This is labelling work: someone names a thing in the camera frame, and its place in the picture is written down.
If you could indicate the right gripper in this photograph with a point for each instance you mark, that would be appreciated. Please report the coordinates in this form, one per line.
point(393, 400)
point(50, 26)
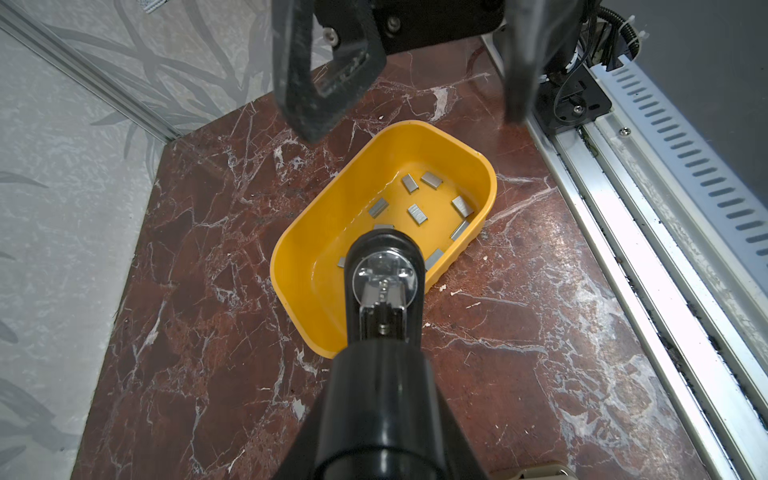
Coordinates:
point(414, 21)

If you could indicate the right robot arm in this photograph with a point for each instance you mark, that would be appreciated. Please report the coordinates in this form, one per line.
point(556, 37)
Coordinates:
point(327, 54)

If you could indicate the yellow plastic tray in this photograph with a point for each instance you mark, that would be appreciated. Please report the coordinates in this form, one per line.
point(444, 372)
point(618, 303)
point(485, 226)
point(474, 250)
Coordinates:
point(306, 268)

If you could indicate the staple strip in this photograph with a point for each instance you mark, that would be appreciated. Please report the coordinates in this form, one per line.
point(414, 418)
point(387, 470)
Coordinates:
point(417, 214)
point(409, 183)
point(378, 207)
point(431, 180)

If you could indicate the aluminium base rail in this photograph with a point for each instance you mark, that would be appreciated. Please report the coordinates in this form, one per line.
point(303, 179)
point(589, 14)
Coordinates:
point(683, 244)

